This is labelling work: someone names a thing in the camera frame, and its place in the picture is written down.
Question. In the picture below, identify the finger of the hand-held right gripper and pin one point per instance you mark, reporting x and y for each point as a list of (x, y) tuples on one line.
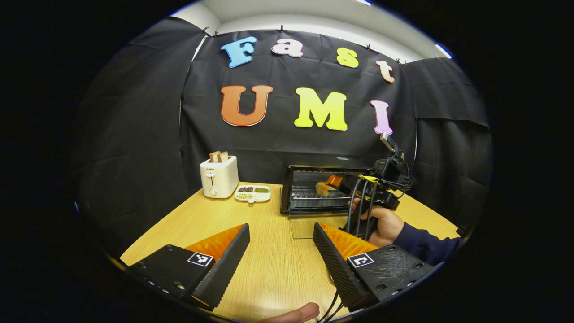
[(345, 183)]

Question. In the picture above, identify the golden bread roll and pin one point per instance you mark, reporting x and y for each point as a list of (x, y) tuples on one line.
[(322, 189)]

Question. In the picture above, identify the black backdrop cloth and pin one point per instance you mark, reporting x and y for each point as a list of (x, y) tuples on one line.
[(287, 148)]

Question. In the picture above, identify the black electric oven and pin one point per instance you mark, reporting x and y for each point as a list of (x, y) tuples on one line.
[(287, 188)]

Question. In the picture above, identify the white divided snack dish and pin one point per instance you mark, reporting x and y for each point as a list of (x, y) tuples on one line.
[(251, 193)]

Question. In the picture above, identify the toasted bread slice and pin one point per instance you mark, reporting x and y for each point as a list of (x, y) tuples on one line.
[(215, 156), (223, 156)]

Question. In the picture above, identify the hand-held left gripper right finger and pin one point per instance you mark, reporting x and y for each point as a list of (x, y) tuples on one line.
[(336, 269)]

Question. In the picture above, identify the white toaster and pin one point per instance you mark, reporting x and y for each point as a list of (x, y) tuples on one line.
[(219, 179)]

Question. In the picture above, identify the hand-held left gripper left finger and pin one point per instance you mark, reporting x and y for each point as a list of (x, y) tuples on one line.
[(224, 273)]

